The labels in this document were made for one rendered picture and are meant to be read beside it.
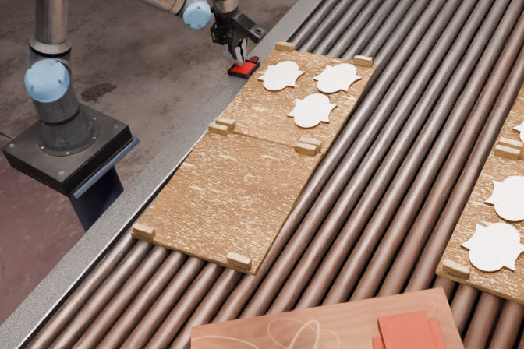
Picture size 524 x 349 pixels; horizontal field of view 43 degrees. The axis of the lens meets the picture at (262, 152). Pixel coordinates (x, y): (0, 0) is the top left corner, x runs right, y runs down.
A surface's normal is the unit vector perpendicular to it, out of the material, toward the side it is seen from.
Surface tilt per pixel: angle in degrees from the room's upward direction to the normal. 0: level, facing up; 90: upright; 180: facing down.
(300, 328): 0
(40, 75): 9
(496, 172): 0
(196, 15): 92
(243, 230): 0
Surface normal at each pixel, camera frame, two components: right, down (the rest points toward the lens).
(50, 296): -0.14, -0.72
